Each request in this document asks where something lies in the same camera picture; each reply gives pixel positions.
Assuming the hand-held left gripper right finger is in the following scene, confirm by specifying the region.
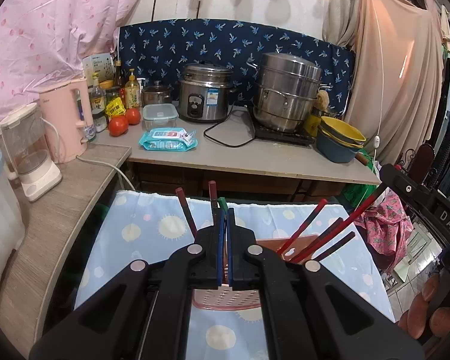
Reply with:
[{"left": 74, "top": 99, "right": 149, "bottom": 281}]
[{"left": 227, "top": 208, "right": 425, "bottom": 360}]

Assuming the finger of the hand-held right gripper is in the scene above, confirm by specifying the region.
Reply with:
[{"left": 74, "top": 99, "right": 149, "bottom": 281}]
[{"left": 380, "top": 163, "right": 436, "bottom": 211}]

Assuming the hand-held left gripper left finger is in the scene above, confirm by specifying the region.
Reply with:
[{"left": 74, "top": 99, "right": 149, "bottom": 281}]
[{"left": 29, "top": 208, "right": 226, "bottom": 360}]

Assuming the bright red chopstick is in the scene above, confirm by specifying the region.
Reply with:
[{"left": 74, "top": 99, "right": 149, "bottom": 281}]
[
  {"left": 290, "top": 163, "right": 403, "bottom": 264},
  {"left": 277, "top": 199, "right": 328, "bottom": 256}
]

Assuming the pink perforated plastic basket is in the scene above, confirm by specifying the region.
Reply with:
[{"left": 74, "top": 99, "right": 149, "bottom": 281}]
[{"left": 191, "top": 234, "right": 323, "bottom": 312}]

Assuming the person's right hand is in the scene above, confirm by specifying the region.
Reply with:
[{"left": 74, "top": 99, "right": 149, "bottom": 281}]
[{"left": 397, "top": 273, "right": 450, "bottom": 341}]

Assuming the dark metal chair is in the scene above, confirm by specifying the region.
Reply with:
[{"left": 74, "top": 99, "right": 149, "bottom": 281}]
[{"left": 409, "top": 144, "right": 436, "bottom": 181}]

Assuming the pink floral cloth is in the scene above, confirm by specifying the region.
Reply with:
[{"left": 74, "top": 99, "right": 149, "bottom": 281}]
[{"left": 360, "top": 189, "right": 414, "bottom": 271}]

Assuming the green bag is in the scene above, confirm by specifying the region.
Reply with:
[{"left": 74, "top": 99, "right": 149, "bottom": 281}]
[{"left": 341, "top": 150, "right": 380, "bottom": 204}]

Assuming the blue printed tablecloth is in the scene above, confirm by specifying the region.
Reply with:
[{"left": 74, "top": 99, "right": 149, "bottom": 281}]
[{"left": 75, "top": 190, "right": 396, "bottom": 360}]

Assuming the blue bowl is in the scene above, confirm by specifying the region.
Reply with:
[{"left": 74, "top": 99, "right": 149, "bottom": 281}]
[{"left": 316, "top": 131, "right": 361, "bottom": 164}]

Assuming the yellow bowl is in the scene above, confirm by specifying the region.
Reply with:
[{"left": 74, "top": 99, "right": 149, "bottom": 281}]
[{"left": 320, "top": 116, "right": 367, "bottom": 145}]

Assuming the beige curtain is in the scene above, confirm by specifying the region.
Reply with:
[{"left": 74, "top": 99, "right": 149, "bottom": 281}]
[{"left": 322, "top": 0, "right": 447, "bottom": 166}]

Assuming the blue wet wipes pack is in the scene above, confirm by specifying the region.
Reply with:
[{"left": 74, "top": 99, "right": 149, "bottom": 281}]
[{"left": 139, "top": 127, "right": 198, "bottom": 152}]

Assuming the loofah sponge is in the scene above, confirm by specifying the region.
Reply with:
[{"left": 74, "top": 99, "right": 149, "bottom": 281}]
[{"left": 315, "top": 90, "right": 331, "bottom": 112}]

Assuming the black induction cooker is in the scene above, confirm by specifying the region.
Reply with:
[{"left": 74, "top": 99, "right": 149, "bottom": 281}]
[{"left": 253, "top": 122, "right": 316, "bottom": 147}]

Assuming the clear food container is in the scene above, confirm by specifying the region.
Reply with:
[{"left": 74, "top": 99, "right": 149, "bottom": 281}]
[{"left": 142, "top": 104, "right": 179, "bottom": 132}]

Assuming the steel steamer pot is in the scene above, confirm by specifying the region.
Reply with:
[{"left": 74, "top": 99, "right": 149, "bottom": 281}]
[{"left": 253, "top": 52, "right": 328, "bottom": 133}]

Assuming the steel rice cooker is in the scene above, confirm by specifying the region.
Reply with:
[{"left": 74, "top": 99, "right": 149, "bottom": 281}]
[{"left": 178, "top": 62, "right": 238, "bottom": 122}]

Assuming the small lidded steel pot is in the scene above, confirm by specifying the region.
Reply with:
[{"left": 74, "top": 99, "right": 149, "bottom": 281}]
[{"left": 141, "top": 80, "right": 174, "bottom": 107}]

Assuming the wooden side shelf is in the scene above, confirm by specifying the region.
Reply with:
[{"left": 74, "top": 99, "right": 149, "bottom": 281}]
[{"left": 0, "top": 144, "right": 132, "bottom": 357}]

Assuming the small glass jar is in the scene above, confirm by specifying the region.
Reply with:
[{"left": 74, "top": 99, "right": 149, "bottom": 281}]
[{"left": 92, "top": 110, "right": 109, "bottom": 133}]

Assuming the yellow snack packet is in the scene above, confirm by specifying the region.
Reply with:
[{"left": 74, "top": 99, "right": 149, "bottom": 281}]
[{"left": 105, "top": 97, "right": 126, "bottom": 118}]

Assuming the yellow dispenser bottle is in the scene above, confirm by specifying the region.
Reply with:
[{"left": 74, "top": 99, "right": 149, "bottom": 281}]
[{"left": 125, "top": 68, "right": 141, "bottom": 109}]

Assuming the clear sauce bottle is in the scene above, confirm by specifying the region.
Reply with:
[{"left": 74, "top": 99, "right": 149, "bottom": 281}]
[{"left": 90, "top": 73, "right": 106, "bottom": 115}]

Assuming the dark sauce bottle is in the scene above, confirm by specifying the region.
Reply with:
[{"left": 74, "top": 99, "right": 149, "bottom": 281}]
[{"left": 113, "top": 60, "right": 125, "bottom": 91}]

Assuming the pink electric kettle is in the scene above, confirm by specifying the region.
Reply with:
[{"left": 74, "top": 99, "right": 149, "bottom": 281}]
[{"left": 38, "top": 77, "right": 94, "bottom": 164}]

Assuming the navy printed cloth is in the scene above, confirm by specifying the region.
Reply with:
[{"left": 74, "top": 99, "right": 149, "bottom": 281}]
[{"left": 118, "top": 18, "right": 357, "bottom": 117}]

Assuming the white carton box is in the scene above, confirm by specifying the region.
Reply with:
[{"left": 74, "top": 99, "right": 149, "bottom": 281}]
[{"left": 82, "top": 54, "right": 114, "bottom": 83}]

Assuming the white storage box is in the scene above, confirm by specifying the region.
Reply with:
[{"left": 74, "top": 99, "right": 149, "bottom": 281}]
[{"left": 0, "top": 146, "right": 25, "bottom": 308}]

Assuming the pink dotted curtain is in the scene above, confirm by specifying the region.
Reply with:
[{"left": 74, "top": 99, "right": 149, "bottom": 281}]
[{"left": 0, "top": 0, "right": 162, "bottom": 132}]

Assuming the white cord with switch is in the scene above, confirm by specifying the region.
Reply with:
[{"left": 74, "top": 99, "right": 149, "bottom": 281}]
[{"left": 354, "top": 0, "right": 384, "bottom": 166}]

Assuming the black power cable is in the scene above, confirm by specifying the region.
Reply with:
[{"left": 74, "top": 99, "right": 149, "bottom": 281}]
[{"left": 203, "top": 105, "right": 256, "bottom": 148}]

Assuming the white kettle cable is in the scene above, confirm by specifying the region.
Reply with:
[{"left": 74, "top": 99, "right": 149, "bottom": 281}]
[{"left": 77, "top": 154, "right": 136, "bottom": 193}]

